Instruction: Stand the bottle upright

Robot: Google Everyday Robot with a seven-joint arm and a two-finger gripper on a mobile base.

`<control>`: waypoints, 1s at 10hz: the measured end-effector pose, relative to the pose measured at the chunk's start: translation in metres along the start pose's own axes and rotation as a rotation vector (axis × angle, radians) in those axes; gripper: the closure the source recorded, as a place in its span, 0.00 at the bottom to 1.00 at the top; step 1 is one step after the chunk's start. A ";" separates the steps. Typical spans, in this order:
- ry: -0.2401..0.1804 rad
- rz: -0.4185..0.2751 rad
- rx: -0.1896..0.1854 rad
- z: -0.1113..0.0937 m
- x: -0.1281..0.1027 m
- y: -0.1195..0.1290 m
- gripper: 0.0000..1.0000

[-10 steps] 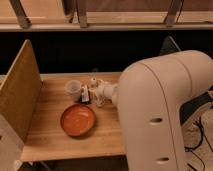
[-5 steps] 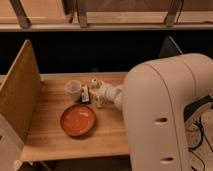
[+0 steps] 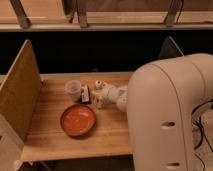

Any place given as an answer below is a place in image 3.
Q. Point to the small dark box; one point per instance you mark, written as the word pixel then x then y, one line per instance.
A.
pixel 85 95

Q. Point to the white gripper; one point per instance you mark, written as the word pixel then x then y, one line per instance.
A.
pixel 110 94

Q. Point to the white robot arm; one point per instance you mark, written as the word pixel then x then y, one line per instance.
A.
pixel 161 99

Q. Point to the left cork board panel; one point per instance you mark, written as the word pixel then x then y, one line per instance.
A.
pixel 19 91

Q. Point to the clear plastic cup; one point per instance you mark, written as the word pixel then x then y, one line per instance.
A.
pixel 73 88

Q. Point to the orange bowl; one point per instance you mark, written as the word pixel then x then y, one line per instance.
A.
pixel 77 120

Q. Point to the wooden shelf frame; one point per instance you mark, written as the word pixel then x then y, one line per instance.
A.
pixel 105 15

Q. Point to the right dark board panel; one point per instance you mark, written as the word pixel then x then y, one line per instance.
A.
pixel 170 49

